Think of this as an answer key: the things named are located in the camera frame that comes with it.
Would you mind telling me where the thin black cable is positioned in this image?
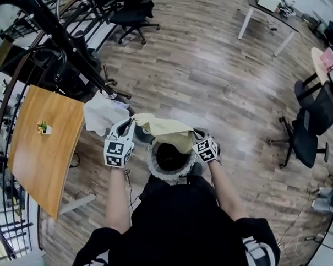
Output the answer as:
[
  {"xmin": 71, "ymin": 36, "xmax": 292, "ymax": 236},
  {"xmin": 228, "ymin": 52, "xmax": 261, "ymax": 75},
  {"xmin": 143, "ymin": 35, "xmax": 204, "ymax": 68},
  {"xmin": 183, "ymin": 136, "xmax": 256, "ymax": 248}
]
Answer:
[{"xmin": 122, "ymin": 168, "xmax": 143, "ymax": 212}]

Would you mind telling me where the wooden side table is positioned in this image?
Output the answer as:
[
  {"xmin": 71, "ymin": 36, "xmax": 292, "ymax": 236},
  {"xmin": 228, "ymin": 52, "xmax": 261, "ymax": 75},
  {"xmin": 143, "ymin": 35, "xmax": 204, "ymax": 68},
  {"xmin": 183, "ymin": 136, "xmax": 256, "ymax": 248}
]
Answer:
[{"xmin": 5, "ymin": 83, "xmax": 102, "ymax": 223}]

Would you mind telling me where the white clothes piece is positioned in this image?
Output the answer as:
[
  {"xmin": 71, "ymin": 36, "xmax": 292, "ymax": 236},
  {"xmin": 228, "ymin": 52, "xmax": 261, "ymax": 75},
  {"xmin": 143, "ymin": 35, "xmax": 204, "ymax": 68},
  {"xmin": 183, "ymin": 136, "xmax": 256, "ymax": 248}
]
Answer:
[{"xmin": 81, "ymin": 90, "xmax": 132, "ymax": 138}]

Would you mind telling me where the small potted plant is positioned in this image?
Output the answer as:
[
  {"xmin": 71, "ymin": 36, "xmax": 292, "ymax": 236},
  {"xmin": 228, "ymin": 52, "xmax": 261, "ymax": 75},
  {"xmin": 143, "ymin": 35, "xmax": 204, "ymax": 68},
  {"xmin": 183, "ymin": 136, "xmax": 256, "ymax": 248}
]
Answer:
[{"xmin": 36, "ymin": 120, "xmax": 53, "ymax": 137}]

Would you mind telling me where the person's right forearm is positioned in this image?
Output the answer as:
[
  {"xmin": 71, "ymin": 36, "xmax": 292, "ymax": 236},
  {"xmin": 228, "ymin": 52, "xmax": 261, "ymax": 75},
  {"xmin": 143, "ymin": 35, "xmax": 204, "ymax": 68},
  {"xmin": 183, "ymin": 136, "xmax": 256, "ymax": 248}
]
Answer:
[{"xmin": 205, "ymin": 159, "xmax": 251, "ymax": 224}]

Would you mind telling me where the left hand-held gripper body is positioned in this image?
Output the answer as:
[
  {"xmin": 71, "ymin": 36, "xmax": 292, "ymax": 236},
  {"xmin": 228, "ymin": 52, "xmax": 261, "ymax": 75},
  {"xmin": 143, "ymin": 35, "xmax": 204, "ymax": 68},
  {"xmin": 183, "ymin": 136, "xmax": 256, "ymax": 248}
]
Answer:
[{"xmin": 103, "ymin": 132, "xmax": 135, "ymax": 169}]

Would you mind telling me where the round light wooden table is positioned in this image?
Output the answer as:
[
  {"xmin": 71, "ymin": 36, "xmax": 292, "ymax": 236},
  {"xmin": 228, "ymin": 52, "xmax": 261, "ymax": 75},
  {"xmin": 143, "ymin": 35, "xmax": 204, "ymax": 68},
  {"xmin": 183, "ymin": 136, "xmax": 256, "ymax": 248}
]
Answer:
[{"xmin": 300, "ymin": 46, "xmax": 333, "ymax": 95}]

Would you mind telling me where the pale yellow clothes piece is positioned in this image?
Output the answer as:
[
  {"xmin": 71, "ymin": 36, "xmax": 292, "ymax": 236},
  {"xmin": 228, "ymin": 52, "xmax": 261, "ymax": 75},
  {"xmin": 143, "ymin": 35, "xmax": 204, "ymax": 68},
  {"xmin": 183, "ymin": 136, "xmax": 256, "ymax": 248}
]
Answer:
[{"xmin": 129, "ymin": 112, "xmax": 197, "ymax": 156}]

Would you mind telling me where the person's grey shoe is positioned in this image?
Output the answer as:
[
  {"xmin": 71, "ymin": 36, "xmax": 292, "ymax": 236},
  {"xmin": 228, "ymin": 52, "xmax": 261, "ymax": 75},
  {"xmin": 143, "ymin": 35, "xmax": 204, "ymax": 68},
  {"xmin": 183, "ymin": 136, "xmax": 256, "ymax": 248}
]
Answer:
[{"xmin": 190, "ymin": 161, "xmax": 205, "ymax": 178}]

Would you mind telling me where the pink box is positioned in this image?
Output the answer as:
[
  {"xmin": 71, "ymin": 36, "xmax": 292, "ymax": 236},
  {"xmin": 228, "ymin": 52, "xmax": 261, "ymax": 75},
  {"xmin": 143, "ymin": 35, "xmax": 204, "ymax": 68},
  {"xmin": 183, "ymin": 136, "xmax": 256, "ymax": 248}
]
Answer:
[{"xmin": 319, "ymin": 47, "xmax": 333, "ymax": 68}]

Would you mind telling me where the black mesh office chair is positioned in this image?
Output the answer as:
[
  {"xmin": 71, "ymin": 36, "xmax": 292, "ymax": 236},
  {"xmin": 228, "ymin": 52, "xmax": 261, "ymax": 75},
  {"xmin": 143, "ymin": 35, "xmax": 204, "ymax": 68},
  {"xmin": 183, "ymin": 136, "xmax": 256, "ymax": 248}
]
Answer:
[{"xmin": 266, "ymin": 78, "xmax": 333, "ymax": 171}]

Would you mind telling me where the person's left forearm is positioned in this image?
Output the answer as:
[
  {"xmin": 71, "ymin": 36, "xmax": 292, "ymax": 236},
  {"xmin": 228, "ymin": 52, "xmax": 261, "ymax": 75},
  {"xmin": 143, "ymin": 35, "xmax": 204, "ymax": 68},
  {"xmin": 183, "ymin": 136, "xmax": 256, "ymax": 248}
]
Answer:
[{"xmin": 103, "ymin": 165, "xmax": 135, "ymax": 235}]

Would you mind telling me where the white-legged dark table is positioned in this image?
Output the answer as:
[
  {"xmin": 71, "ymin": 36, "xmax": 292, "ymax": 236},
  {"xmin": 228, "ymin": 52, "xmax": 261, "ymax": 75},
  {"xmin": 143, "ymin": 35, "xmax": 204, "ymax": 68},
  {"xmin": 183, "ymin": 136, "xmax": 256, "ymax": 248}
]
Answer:
[{"xmin": 236, "ymin": 0, "xmax": 302, "ymax": 58}]

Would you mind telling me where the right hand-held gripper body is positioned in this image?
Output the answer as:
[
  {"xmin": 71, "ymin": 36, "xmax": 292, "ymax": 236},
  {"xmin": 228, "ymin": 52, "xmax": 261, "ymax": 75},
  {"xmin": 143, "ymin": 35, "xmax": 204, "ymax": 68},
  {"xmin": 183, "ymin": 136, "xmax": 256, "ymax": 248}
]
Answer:
[{"xmin": 190, "ymin": 127, "xmax": 222, "ymax": 164}]

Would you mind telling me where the person's black striped shirt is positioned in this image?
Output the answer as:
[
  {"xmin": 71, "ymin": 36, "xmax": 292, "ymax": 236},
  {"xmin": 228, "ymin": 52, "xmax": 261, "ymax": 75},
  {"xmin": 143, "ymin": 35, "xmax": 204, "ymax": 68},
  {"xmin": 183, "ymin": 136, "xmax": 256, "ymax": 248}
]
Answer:
[{"xmin": 72, "ymin": 169, "xmax": 285, "ymax": 266}]

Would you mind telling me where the black metal clothes rack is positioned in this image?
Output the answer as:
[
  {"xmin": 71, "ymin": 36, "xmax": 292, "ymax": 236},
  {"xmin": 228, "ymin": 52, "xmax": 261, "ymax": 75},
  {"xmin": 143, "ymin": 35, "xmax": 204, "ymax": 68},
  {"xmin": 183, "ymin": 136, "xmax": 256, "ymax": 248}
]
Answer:
[{"xmin": 0, "ymin": 0, "xmax": 138, "ymax": 102}]

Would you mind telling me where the round grey laundry basket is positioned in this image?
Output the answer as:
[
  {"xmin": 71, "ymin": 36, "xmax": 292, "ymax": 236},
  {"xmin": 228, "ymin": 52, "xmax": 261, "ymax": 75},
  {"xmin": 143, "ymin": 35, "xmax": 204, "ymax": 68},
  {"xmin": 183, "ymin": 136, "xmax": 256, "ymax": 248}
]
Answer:
[{"xmin": 145, "ymin": 136, "xmax": 198, "ymax": 184}]

